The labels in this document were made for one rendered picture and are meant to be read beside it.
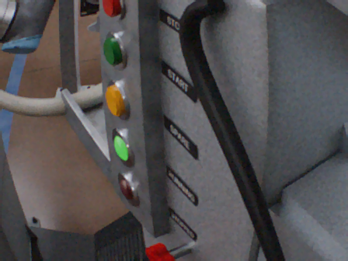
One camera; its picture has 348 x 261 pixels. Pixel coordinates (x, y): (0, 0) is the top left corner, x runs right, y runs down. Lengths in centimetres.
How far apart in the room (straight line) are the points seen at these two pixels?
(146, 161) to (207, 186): 7
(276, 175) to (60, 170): 222
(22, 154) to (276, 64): 241
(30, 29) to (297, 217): 74
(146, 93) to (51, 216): 194
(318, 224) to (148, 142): 19
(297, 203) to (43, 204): 209
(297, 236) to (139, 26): 20
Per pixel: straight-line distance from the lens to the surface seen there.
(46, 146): 276
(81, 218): 242
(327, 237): 43
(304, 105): 42
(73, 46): 276
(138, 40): 49
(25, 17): 108
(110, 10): 50
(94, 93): 103
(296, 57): 39
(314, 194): 45
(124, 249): 136
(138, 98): 52
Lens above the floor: 175
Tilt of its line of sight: 39 degrees down
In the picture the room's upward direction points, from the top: 2 degrees counter-clockwise
